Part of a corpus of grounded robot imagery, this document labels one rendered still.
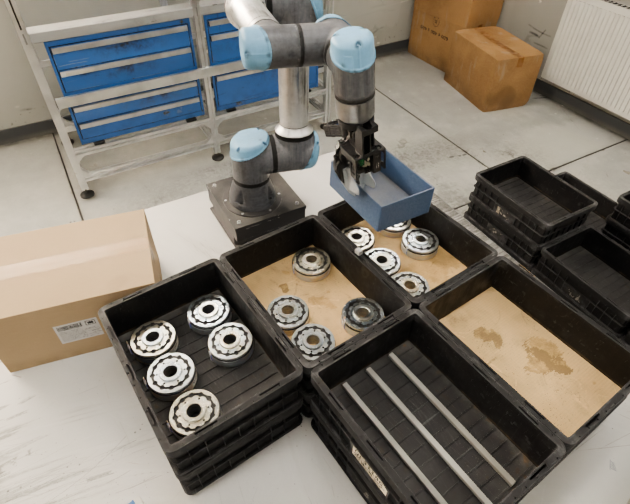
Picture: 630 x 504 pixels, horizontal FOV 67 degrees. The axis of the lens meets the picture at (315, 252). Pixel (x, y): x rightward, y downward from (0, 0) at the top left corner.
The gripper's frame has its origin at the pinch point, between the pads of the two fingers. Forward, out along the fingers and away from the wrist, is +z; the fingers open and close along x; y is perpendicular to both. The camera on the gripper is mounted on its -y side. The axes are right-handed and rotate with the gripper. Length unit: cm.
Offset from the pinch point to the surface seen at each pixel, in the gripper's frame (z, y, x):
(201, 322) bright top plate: 21.0, -0.9, -43.0
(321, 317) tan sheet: 27.6, 8.9, -16.4
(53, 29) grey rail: 13, -191, -50
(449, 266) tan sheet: 33.0, 9.6, 23.0
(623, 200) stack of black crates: 71, -3, 125
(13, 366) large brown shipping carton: 29, -20, -89
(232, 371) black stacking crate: 24.4, 13.0, -41.3
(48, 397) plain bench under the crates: 32, -9, -83
